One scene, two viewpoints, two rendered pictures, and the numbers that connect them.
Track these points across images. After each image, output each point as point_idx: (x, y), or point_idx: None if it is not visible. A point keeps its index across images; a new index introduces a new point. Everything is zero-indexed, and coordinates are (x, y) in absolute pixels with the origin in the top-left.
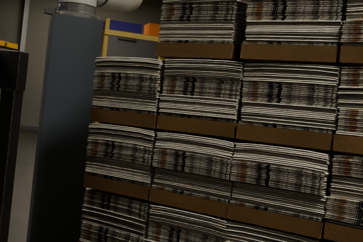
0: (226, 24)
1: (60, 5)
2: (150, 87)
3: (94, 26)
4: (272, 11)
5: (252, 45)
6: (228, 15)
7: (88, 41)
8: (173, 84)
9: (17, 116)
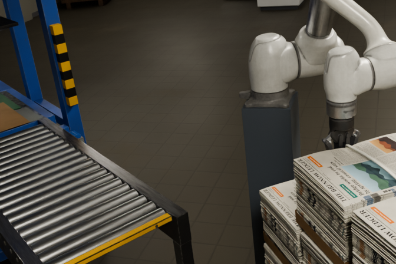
0: (340, 236)
1: (251, 92)
2: (294, 250)
3: (281, 115)
4: (372, 259)
5: None
6: (340, 230)
7: (279, 130)
8: (309, 259)
9: (189, 260)
